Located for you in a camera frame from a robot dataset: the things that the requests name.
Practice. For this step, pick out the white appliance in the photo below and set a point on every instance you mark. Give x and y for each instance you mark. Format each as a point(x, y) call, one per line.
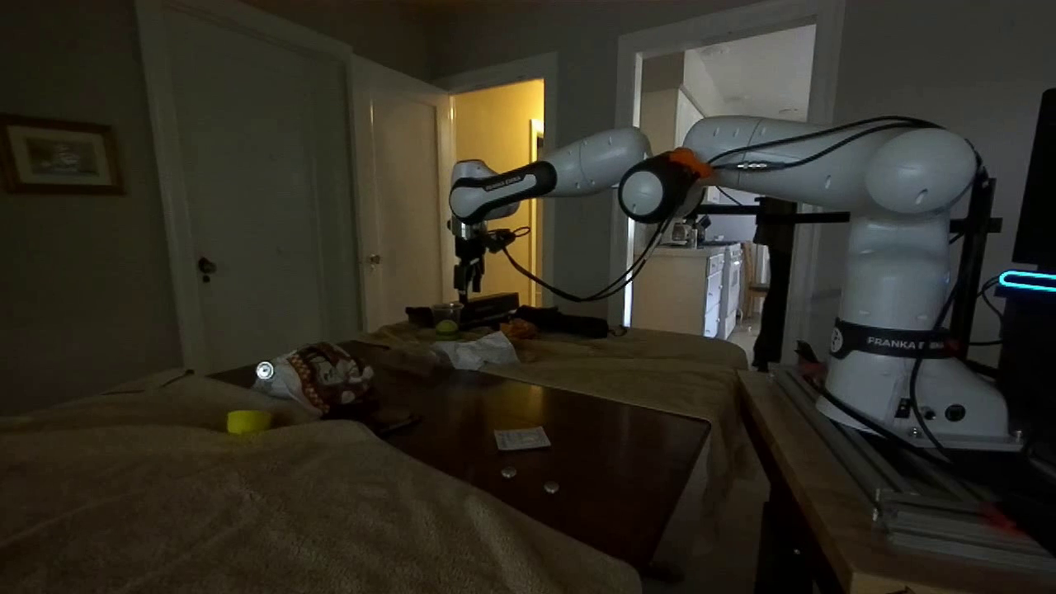
point(682, 293)

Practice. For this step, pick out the open white door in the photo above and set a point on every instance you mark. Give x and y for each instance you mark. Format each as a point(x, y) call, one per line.
point(400, 201)

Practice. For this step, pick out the black computer with teal light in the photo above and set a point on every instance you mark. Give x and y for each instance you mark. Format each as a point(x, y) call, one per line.
point(1028, 366)

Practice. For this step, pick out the brown patterned snack bag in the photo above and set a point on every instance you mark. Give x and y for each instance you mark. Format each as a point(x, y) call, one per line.
point(332, 381)

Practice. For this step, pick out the small white card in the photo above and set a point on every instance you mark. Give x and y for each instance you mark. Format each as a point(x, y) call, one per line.
point(522, 439)

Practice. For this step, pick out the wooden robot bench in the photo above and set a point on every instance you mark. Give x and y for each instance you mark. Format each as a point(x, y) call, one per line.
point(814, 497)

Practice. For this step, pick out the aluminium rail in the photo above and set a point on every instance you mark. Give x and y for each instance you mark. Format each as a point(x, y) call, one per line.
point(878, 484)

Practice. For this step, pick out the black monitor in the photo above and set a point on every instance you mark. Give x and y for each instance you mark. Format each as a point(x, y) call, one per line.
point(1040, 186)

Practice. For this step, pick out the black box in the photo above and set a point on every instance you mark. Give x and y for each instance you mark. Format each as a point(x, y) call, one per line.
point(482, 313)

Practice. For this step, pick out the white plastic bottle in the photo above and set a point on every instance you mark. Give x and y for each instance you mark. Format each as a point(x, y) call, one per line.
point(268, 377)

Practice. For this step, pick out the white crumpled tissue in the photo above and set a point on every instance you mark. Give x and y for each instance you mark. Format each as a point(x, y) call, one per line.
point(481, 352)

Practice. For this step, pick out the yellow tape roll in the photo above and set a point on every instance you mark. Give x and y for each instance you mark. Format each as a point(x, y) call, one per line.
point(250, 422)

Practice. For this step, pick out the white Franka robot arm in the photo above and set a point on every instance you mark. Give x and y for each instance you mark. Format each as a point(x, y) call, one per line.
point(902, 274)

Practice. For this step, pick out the dark door knob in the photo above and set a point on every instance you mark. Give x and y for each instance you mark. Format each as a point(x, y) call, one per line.
point(205, 270)

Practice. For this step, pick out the closed white door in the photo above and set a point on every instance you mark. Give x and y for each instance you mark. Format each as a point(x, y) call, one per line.
point(266, 201)

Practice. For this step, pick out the wood framed landscape picture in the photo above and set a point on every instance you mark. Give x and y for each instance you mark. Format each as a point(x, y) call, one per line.
point(60, 157)

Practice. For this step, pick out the black camera stand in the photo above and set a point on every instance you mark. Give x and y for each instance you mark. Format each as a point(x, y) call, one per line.
point(779, 284)

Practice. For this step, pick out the small orange object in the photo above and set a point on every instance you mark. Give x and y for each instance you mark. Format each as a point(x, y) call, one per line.
point(519, 329)

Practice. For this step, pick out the beige towel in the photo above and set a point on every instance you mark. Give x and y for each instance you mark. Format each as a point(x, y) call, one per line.
point(218, 508)

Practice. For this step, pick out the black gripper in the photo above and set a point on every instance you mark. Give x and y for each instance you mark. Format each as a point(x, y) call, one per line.
point(472, 253)

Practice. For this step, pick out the black upright stand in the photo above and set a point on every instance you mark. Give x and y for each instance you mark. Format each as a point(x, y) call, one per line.
point(974, 274)

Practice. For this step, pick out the dark wooden table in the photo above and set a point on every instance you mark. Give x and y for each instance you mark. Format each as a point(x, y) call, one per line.
point(660, 367)

